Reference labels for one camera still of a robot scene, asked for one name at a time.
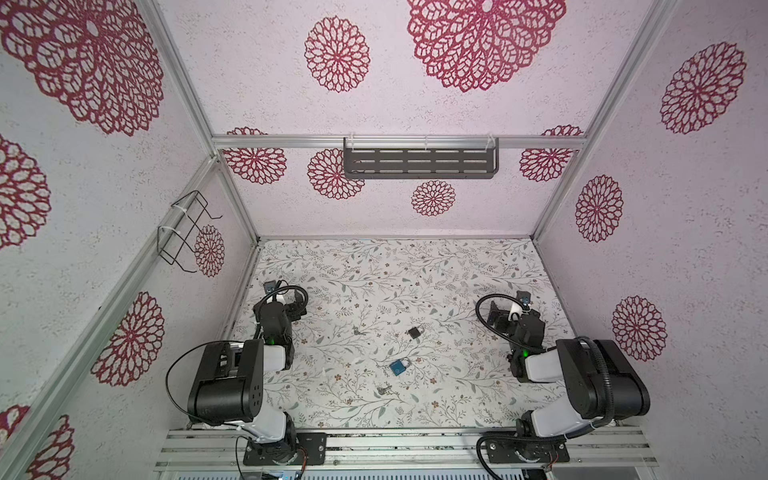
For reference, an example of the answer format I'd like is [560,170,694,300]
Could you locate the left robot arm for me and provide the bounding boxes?
[184,291,308,464]

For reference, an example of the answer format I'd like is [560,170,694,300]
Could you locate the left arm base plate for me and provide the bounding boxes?
[243,433,327,467]

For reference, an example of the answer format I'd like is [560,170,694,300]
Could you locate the dark metal wall shelf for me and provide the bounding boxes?
[342,138,499,180]

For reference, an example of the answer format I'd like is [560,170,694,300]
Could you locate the black wire wall rack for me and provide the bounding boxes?
[155,190,226,278]

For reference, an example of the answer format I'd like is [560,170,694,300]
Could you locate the blue padlock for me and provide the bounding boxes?
[389,358,411,376]

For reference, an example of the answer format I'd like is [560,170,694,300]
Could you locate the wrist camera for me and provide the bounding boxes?
[263,280,283,295]
[508,290,531,319]

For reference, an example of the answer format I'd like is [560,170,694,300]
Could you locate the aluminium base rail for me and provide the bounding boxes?
[151,426,658,477]

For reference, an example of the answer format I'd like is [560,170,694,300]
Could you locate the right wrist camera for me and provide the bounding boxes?
[508,290,531,319]

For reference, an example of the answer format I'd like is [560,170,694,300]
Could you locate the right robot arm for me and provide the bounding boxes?
[475,292,651,443]

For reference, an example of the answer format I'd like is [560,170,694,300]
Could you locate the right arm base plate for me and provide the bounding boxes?
[478,432,571,464]

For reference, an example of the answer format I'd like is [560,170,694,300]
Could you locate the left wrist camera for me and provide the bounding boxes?
[263,280,283,295]

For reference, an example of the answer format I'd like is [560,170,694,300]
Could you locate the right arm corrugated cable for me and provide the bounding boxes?
[475,292,616,428]

